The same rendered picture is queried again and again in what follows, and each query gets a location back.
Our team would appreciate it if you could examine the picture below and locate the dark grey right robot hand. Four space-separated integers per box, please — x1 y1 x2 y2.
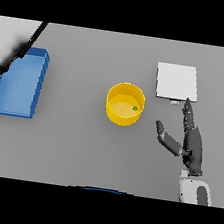
148 93 213 178

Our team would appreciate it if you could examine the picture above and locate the pale square measuring scale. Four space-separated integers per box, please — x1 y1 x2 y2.
152 61 203 109

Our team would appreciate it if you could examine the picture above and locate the yellow bowl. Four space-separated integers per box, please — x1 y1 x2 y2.
102 79 149 129

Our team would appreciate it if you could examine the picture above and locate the blue tray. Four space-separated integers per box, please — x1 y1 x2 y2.
0 42 52 121

